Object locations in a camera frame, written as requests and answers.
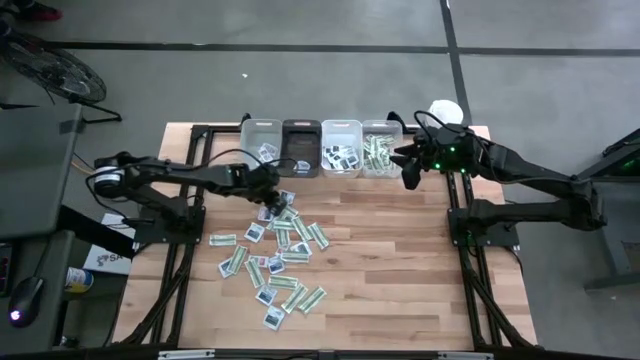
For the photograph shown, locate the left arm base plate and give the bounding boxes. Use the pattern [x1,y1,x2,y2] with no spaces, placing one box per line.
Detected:
[132,207,206,245]

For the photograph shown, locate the white printed cardboard box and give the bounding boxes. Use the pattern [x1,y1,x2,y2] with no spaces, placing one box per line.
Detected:
[82,213,136,277]

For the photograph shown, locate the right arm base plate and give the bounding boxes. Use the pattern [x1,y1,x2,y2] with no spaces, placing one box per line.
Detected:
[448,207,521,247]

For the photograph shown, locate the light grey plastic bin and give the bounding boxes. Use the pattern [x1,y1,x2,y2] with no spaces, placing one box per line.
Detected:
[239,118,284,174]

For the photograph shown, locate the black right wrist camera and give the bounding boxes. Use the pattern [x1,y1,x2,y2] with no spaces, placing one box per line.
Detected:
[401,158,424,192]

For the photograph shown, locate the disinfecting wipes canister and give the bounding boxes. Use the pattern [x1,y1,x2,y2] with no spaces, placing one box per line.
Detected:
[428,99,465,127]

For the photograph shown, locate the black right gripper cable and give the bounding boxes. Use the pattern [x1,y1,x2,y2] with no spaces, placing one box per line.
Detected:
[412,109,451,134]

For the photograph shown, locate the grey metal side table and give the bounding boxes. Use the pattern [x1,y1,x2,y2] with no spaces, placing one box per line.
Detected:
[551,128,640,291]

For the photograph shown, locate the white and blue can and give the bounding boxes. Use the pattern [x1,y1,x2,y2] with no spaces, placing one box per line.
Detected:
[64,267,95,294]

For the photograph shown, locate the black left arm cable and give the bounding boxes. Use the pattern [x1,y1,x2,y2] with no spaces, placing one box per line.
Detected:
[197,147,300,179]

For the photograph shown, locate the clear plastic bin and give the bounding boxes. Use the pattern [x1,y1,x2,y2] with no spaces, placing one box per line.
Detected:
[361,119,405,180]

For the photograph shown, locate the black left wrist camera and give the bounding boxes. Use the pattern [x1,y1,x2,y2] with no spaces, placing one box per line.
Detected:
[265,195,290,217]

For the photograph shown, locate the dark grey plastic bin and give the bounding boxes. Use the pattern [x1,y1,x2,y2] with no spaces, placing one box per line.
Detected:
[280,119,323,179]

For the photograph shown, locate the black desk support beam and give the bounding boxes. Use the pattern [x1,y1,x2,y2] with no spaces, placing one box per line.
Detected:
[58,204,137,260]

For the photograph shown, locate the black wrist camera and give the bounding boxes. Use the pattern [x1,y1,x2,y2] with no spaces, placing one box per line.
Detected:
[401,158,424,192]
[265,195,290,217]

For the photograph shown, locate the dark keyboard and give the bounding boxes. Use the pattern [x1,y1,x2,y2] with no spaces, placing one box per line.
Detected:
[0,242,14,297]

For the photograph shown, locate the black computer mouse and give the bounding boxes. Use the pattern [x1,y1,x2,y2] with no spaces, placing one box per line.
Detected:
[7,276,46,330]

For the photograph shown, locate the black floor fan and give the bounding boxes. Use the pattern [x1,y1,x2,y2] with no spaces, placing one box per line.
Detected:
[0,32,124,125]

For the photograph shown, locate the white plastic bin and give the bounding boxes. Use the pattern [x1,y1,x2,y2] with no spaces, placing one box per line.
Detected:
[320,119,365,179]

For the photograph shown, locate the grey desk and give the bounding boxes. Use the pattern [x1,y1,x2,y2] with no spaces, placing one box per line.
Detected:
[0,103,84,240]
[0,229,76,354]

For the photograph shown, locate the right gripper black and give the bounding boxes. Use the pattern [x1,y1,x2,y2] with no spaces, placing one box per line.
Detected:
[389,123,484,175]

